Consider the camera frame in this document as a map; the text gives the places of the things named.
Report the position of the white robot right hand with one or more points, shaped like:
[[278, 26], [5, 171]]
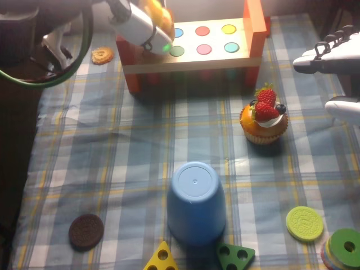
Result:
[[343, 56]]

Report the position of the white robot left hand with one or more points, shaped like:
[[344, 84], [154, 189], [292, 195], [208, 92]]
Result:
[[140, 31]]

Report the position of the peach slice cupcake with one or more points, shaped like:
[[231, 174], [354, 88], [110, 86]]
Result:
[[161, 14]]

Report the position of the strawberry cupcake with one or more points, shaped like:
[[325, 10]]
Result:
[[264, 123]]

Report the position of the wooden peg hammer bench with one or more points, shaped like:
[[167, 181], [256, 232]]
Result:
[[213, 60]]

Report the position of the round yellow biscuit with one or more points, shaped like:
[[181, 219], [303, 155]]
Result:
[[102, 55]]

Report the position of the blue plaid tablecloth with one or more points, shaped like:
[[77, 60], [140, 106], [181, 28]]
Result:
[[126, 146]]

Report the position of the green sandwich cookie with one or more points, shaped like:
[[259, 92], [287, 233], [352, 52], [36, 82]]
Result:
[[305, 223]]

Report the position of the blue plastic cup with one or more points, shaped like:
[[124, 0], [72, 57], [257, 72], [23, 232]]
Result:
[[195, 205]]

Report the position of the brown sandwich cookie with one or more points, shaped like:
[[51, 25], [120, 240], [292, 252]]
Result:
[[86, 232]]

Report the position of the green triangle block with holes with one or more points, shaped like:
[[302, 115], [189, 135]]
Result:
[[234, 257]]

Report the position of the yellow triangle block with holes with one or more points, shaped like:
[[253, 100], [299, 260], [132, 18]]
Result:
[[162, 258]]

